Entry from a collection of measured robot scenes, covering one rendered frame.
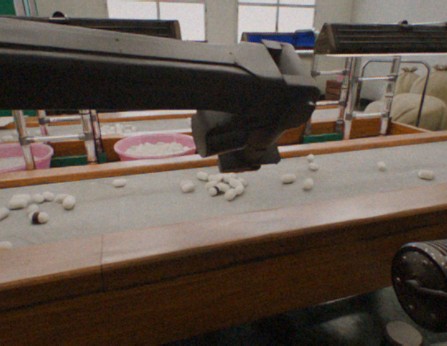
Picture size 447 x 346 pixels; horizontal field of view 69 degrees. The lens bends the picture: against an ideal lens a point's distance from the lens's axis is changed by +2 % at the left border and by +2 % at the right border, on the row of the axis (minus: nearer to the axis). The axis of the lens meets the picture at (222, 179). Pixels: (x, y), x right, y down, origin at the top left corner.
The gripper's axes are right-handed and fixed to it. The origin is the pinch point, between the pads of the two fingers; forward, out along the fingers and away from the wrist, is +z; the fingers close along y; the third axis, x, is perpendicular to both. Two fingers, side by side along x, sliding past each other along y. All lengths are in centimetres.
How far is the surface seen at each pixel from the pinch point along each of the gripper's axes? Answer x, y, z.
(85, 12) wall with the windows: -383, 58, 356
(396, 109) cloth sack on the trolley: -104, -238, 181
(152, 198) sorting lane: -0.4, 14.2, 18.8
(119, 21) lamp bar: -32.3, 17.4, 0.0
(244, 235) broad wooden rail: 13.0, 0.9, -1.2
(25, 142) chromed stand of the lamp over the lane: -22, 43, 29
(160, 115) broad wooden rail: -56, 3, 82
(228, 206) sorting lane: 5.0, -1.3, 12.2
